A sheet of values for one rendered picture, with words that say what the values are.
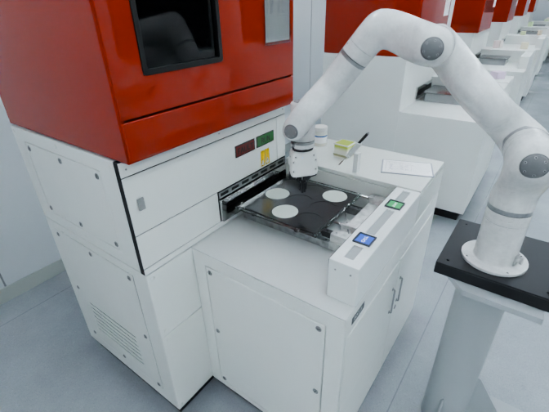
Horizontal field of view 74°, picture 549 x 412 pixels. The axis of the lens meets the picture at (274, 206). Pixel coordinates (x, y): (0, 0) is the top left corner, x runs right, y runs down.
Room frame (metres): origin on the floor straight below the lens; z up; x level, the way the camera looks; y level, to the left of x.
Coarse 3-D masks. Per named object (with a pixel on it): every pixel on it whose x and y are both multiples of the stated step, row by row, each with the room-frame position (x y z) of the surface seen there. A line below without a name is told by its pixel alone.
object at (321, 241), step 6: (246, 216) 1.29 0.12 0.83; (258, 222) 1.25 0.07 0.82; (264, 222) 1.24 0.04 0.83; (270, 222) 1.22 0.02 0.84; (276, 228) 1.20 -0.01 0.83; (282, 228) 1.18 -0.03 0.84; (288, 228) 1.17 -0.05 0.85; (288, 234) 1.17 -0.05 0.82; (294, 234) 1.15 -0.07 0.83; (300, 234) 1.13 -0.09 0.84; (306, 240) 1.12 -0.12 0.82; (312, 240) 1.10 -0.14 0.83; (318, 240) 1.09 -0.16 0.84; (324, 240) 1.07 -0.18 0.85; (324, 246) 1.07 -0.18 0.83
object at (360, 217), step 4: (368, 204) 1.28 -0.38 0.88; (372, 204) 1.27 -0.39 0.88; (364, 208) 1.24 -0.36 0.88; (368, 208) 1.24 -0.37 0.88; (372, 208) 1.24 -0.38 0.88; (360, 212) 1.22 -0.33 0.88; (364, 212) 1.22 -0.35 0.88; (368, 212) 1.22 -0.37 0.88; (372, 212) 1.22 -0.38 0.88; (356, 216) 1.19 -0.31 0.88; (360, 216) 1.19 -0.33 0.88; (364, 216) 1.19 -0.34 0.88; (352, 220) 1.16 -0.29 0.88; (356, 220) 1.16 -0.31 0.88; (360, 220) 1.16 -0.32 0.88; (360, 224) 1.13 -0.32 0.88; (344, 232) 1.08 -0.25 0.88; (328, 244) 1.02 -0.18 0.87; (332, 244) 1.02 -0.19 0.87; (336, 244) 1.01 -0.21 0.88; (340, 244) 1.01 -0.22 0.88; (328, 248) 1.02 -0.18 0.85; (332, 248) 1.02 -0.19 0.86; (336, 248) 1.01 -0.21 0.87
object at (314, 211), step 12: (288, 180) 1.48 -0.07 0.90; (264, 192) 1.37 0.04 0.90; (300, 192) 1.36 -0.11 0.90; (312, 192) 1.36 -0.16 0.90; (348, 192) 1.35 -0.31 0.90; (252, 204) 1.27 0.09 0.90; (264, 204) 1.26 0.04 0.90; (276, 204) 1.26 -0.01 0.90; (288, 204) 1.26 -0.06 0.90; (300, 204) 1.26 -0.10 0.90; (312, 204) 1.25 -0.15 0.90; (324, 204) 1.25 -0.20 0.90; (336, 204) 1.25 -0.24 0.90; (300, 216) 1.17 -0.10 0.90; (312, 216) 1.17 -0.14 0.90; (324, 216) 1.16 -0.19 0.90; (312, 228) 1.08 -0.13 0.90
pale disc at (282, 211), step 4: (276, 208) 1.23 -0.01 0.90; (280, 208) 1.23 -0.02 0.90; (284, 208) 1.22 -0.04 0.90; (288, 208) 1.22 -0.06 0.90; (292, 208) 1.22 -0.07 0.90; (296, 208) 1.22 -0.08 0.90; (272, 212) 1.20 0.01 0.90; (276, 212) 1.20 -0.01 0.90; (280, 212) 1.20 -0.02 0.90; (284, 212) 1.20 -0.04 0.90; (288, 212) 1.20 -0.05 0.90; (292, 212) 1.20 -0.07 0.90; (296, 212) 1.20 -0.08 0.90; (276, 216) 1.17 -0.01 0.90; (280, 216) 1.17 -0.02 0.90; (284, 216) 1.17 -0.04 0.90; (288, 216) 1.17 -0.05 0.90; (292, 216) 1.17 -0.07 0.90
